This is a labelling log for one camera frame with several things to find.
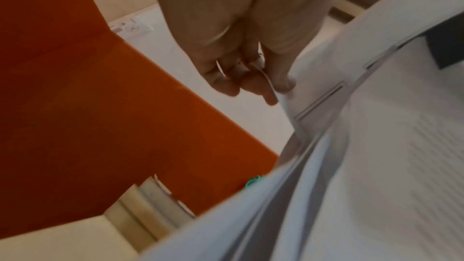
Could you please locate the person's left hand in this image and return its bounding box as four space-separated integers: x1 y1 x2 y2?
149 0 346 106

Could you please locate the white book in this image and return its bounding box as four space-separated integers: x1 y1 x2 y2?
139 0 464 261

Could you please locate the small green object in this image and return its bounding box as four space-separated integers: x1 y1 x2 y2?
244 175 267 190

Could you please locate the orange partition panel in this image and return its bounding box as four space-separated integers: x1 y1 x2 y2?
0 0 280 239

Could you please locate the white wall socket plate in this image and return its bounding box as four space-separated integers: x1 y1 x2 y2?
108 16 155 36

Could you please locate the beige moulded trim rail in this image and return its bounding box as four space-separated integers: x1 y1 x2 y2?
103 174 199 244

